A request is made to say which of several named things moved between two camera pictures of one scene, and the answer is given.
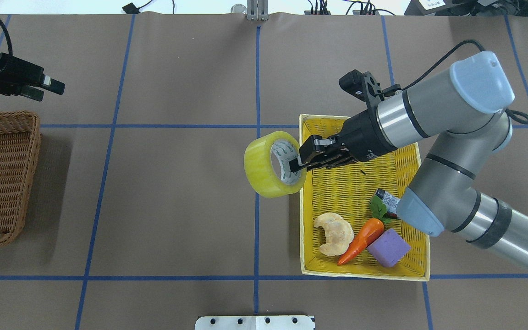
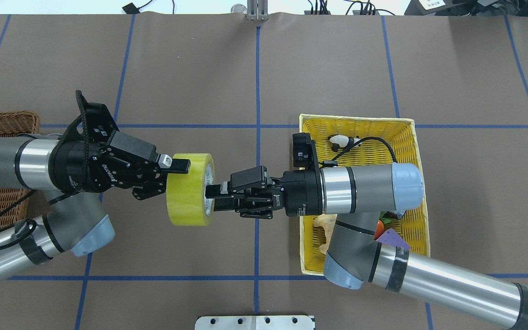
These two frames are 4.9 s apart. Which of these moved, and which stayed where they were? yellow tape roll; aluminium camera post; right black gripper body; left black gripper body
Moved: left black gripper body; right black gripper body; yellow tape roll
Stayed: aluminium camera post
